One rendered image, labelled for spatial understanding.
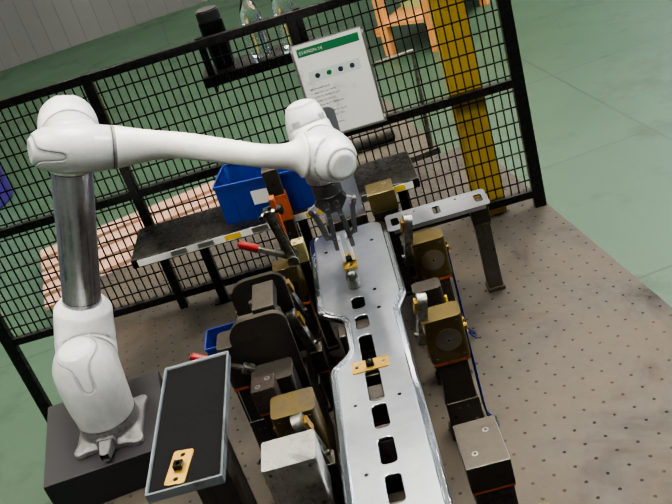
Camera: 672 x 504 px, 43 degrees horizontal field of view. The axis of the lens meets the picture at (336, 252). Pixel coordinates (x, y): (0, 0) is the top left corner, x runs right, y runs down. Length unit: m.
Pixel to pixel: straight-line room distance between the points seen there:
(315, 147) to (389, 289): 0.42
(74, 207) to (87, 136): 0.28
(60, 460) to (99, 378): 0.27
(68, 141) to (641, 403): 1.41
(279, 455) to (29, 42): 10.58
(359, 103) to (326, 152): 0.80
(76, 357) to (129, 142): 0.55
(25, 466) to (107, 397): 1.74
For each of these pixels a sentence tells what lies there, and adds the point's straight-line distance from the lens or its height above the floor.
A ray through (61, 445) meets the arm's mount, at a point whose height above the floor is 0.82.
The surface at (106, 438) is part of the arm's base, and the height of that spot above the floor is 0.85.
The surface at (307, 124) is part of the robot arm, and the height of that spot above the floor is 1.42.
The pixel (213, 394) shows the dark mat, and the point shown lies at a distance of 1.70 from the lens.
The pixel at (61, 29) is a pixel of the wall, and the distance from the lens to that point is 11.84.
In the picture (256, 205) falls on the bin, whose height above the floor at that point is 1.07.
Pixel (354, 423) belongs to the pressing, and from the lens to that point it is 1.76.
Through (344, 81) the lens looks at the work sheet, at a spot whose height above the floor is 1.31.
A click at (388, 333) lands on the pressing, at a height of 1.00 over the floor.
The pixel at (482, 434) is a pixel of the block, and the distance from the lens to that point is 1.61.
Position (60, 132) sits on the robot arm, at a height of 1.60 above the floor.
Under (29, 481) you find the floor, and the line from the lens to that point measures 3.85.
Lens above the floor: 2.11
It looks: 28 degrees down
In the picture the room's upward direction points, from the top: 18 degrees counter-clockwise
